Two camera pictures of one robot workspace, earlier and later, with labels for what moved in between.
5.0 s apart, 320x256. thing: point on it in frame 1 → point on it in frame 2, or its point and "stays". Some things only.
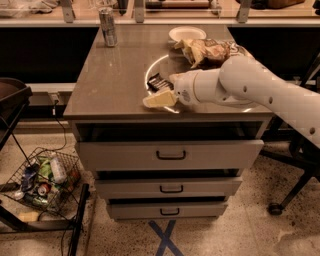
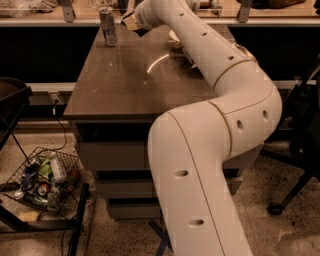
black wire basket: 48,181 stays
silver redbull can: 106,18 stays
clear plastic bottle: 59,169 stays
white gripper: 184,88 → 141,16
